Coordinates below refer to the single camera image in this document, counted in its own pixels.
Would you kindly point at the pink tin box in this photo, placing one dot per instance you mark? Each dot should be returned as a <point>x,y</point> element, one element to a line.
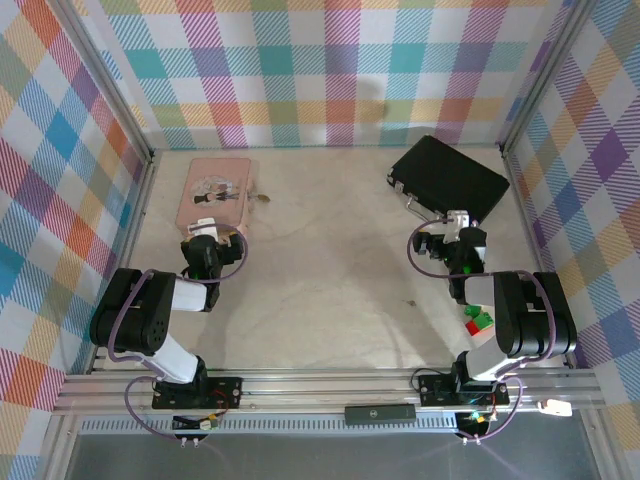
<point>215,175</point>

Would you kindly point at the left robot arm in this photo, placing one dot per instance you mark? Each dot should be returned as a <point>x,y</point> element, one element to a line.
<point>150,320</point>

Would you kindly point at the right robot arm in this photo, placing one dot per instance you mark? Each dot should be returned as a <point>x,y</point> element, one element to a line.
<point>520,320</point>

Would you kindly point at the black carrying case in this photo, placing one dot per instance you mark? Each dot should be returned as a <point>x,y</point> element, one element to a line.
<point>450,175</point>

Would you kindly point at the green toy block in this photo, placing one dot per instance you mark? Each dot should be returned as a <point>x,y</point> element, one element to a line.
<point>481,316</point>

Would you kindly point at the left power connector board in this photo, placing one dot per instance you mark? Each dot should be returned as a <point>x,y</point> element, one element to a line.
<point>200,424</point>

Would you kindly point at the power connector board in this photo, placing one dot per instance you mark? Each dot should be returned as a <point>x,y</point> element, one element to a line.
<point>475,422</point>
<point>200,424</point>

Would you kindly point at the black bar device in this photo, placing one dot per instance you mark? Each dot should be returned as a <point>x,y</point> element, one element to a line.
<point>380,414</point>

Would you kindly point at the right power connector board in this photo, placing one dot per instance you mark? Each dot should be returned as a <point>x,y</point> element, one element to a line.
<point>475,422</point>

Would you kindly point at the white tag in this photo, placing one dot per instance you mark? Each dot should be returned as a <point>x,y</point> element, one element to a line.
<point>555,408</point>

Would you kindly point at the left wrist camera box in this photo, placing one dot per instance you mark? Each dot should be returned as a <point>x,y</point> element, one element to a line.
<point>205,227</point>

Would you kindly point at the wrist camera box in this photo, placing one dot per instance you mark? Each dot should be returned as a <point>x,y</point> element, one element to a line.
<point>205,227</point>
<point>459,220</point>

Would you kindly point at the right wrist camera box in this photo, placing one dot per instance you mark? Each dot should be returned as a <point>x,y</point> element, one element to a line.
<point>459,220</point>

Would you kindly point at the right aluminium side rail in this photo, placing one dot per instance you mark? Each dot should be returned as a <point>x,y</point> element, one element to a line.
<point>525,225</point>

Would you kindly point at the aluminium side rail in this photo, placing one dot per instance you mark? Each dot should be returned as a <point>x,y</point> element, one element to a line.
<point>142,210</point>
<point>525,225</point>

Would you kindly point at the left aluminium side rail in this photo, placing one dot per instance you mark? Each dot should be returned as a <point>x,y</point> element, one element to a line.
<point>142,210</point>

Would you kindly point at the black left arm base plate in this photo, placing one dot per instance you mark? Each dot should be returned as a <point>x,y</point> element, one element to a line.
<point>225,392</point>

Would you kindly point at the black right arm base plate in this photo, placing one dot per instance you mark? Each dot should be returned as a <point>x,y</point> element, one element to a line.
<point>435,390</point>

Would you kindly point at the aluminium front rail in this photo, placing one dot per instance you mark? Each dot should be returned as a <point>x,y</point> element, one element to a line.
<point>310,387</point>

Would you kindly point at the right aluminium frame post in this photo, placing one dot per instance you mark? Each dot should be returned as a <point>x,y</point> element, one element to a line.
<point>545,75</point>

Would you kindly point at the aluminium frame post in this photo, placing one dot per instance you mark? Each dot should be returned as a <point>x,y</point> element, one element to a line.
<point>100,80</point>
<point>545,75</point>

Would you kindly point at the left aluminium frame post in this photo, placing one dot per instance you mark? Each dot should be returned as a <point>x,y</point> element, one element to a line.
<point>100,80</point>

